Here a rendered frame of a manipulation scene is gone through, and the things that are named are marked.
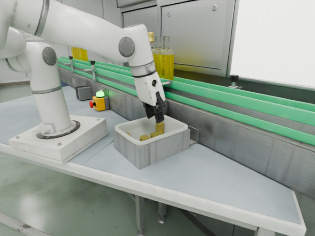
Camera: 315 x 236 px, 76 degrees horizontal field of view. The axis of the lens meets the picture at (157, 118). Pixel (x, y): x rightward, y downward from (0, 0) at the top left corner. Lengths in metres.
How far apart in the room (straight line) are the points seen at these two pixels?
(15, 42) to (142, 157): 0.48
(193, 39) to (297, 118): 0.58
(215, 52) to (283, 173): 0.53
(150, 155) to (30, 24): 0.45
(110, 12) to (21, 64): 6.68
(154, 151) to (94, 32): 0.38
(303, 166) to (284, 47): 0.37
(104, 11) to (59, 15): 6.82
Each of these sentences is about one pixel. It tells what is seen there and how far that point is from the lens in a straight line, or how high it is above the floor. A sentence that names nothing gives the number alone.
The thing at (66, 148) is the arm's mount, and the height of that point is 0.80.
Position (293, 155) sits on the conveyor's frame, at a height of 0.85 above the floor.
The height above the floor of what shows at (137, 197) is 0.30.
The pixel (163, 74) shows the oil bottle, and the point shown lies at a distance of 0.94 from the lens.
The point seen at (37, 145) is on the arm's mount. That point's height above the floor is 0.80.
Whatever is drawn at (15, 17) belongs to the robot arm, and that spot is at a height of 1.17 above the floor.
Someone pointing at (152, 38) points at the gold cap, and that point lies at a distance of 1.04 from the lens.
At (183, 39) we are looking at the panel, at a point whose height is 1.13.
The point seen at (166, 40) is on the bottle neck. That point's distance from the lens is 0.95.
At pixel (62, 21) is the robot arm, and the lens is 0.50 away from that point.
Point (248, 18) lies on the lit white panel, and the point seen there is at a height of 1.20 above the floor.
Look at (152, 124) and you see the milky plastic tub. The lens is 0.82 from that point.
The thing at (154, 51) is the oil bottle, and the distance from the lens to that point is 0.98.
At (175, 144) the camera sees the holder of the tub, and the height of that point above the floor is 0.79.
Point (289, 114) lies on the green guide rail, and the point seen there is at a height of 0.95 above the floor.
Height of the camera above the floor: 1.13
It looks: 21 degrees down
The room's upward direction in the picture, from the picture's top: straight up
